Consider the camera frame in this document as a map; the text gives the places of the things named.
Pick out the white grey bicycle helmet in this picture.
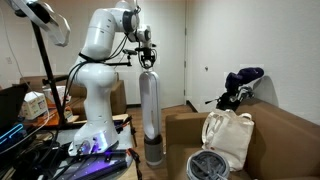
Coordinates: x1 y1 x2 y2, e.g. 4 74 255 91
186 150 230 180

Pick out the cream canvas tote bag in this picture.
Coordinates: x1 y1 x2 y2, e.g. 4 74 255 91
202 109 254 171

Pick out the navy golf club headcover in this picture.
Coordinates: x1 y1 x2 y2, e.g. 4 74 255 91
225 67 264 91

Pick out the white bladeless tower fan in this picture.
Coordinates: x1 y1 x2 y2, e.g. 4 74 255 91
139 71 163 166

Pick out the white cardboard box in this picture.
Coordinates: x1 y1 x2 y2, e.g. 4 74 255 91
19 91 48 120

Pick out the black camera stand pole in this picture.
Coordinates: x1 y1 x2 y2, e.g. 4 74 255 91
32 22 65 125

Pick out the black golf bag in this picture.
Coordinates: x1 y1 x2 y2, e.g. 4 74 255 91
216 85 254 111

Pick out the black laptop screen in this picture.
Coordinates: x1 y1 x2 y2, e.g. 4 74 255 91
0 83 28 133

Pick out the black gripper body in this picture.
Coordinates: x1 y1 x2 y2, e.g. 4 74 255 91
138 47 157 69

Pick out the brown leather armchair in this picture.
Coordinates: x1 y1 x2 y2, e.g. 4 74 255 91
165 99 320 180

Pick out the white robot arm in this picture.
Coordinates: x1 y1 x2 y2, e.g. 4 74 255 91
68 0 153 156

